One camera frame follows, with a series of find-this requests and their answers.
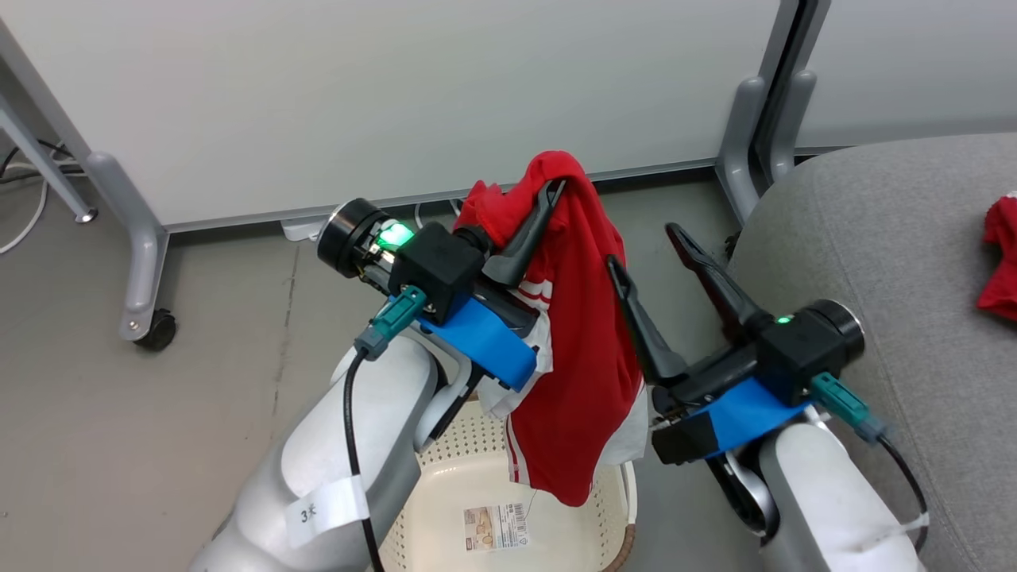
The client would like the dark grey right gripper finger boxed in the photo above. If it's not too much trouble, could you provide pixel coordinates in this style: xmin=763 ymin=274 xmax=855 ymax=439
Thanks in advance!
xmin=607 ymin=254 xmax=690 ymax=388
xmin=665 ymin=222 xmax=773 ymax=348

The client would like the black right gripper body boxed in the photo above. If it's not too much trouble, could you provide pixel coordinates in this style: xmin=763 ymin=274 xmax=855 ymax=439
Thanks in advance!
xmin=650 ymin=300 xmax=867 ymax=419

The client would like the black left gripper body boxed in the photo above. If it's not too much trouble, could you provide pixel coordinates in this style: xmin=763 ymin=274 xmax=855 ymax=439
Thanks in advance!
xmin=317 ymin=198 xmax=543 ymax=332

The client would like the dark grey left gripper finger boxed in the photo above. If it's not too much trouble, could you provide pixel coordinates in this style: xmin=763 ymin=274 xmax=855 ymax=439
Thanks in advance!
xmin=482 ymin=180 xmax=567 ymax=288

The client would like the red white striped garment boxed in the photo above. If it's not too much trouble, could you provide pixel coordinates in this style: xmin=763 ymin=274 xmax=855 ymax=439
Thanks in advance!
xmin=454 ymin=150 xmax=650 ymax=508

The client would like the grey fabric sofa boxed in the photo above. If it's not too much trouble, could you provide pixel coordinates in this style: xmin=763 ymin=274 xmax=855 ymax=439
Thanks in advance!
xmin=726 ymin=131 xmax=1017 ymax=572

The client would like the white power adapter box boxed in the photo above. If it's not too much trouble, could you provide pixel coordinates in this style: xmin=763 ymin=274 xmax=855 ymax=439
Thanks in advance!
xmin=281 ymin=215 xmax=331 ymax=242

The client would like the large white partition board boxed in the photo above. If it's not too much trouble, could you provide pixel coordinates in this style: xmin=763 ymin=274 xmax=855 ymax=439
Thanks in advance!
xmin=0 ymin=0 xmax=799 ymax=236

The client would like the cream plastic laundry basket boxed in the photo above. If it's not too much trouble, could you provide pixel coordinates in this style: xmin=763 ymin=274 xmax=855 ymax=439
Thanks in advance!
xmin=372 ymin=400 xmax=639 ymax=572

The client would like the paper label in basket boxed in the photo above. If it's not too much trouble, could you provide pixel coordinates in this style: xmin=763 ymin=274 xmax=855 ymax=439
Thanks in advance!
xmin=462 ymin=501 xmax=532 ymax=554

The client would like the white tape tag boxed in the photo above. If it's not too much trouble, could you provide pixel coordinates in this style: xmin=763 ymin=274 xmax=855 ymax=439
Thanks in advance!
xmin=284 ymin=474 xmax=371 ymax=550

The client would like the narrow white partition board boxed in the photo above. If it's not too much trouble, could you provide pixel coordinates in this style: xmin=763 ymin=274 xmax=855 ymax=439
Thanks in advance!
xmin=795 ymin=0 xmax=1017 ymax=152

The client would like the black caster wheel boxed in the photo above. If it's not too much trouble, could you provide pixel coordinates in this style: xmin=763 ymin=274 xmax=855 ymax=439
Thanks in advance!
xmin=133 ymin=309 xmax=178 ymax=353

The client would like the grey partition leg with caster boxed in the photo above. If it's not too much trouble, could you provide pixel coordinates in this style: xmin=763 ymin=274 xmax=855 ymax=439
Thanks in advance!
xmin=85 ymin=151 xmax=170 ymax=342

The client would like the grey metal table leg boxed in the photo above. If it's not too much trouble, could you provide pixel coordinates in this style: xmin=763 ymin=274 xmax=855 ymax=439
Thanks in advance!
xmin=0 ymin=102 xmax=99 ymax=225

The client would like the looped white cable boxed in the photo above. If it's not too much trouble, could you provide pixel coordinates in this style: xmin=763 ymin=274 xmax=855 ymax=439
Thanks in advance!
xmin=412 ymin=199 xmax=466 ymax=228

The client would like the right arm cable teal plug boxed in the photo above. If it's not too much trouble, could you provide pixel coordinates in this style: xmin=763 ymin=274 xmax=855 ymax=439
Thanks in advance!
xmin=810 ymin=372 xmax=931 ymax=555

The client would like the arm cable teal plug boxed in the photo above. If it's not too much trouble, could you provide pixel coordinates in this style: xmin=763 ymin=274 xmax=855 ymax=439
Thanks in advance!
xmin=342 ymin=286 xmax=429 ymax=572
xmin=810 ymin=372 xmax=931 ymax=555

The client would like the blue right camera mount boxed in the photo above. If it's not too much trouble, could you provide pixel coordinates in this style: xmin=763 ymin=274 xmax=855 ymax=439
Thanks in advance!
xmin=691 ymin=377 xmax=813 ymax=460

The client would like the left arm cable teal plug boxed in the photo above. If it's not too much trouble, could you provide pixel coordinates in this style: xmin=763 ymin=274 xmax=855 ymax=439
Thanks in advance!
xmin=342 ymin=286 xmax=429 ymax=572

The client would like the white floor cable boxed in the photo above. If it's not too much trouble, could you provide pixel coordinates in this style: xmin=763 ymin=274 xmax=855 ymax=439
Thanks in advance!
xmin=0 ymin=176 xmax=50 ymax=256

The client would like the black floor cable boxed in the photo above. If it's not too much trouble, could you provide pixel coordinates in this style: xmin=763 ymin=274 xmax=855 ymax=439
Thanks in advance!
xmin=0 ymin=141 xmax=85 ymax=187

